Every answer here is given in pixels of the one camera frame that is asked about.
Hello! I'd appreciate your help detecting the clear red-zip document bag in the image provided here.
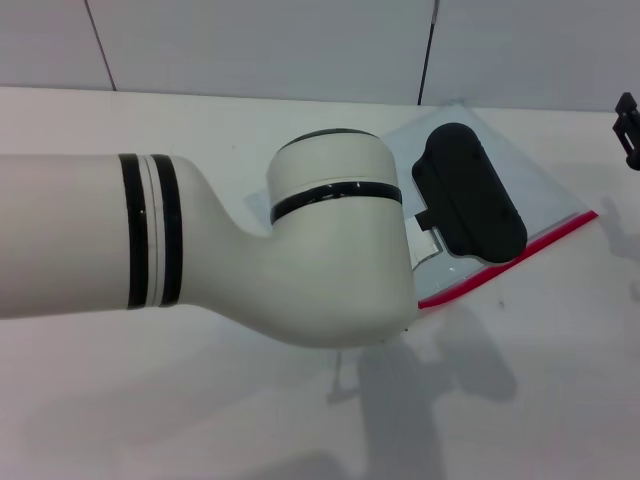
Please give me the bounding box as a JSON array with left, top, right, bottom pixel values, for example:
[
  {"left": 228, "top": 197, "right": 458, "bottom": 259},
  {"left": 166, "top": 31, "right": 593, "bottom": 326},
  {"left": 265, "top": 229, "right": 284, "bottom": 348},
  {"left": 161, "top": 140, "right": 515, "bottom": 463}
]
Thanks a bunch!
[{"left": 244, "top": 97, "right": 600, "bottom": 311}]

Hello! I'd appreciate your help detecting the thin black wall joint strip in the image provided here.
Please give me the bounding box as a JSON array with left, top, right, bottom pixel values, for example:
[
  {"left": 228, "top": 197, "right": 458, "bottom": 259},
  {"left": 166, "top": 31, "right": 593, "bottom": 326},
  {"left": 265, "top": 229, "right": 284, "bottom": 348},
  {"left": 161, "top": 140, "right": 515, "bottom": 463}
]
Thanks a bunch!
[{"left": 417, "top": 0, "right": 441, "bottom": 107}]

